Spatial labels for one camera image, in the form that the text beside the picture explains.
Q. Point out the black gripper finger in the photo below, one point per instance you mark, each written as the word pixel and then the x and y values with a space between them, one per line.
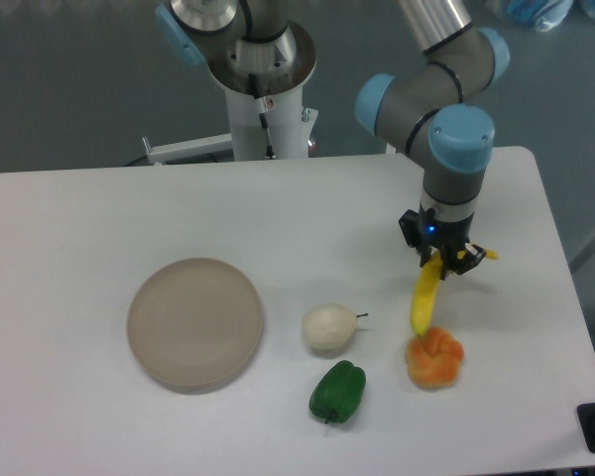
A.
pixel 462 261
pixel 420 231

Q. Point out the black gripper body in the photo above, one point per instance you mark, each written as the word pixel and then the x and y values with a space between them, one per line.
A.
pixel 448 238

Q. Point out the yellow banana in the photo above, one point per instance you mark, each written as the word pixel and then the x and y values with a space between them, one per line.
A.
pixel 426 289

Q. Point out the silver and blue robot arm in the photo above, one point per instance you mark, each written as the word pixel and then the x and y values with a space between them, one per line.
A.
pixel 262 59

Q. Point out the orange knotted bread roll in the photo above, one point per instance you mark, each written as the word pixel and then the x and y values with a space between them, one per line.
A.
pixel 434 360

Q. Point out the white pear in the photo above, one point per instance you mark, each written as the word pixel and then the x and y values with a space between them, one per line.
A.
pixel 329 326

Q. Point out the green bell pepper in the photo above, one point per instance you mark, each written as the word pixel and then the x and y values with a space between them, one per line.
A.
pixel 339 393

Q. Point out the beige round plate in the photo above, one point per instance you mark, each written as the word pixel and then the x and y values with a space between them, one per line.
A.
pixel 195 325

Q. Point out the blue plastic bag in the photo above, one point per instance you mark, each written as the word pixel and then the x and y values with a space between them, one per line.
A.
pixel 534 15

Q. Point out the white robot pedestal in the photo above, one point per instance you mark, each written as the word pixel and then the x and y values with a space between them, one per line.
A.
pixel 271 126

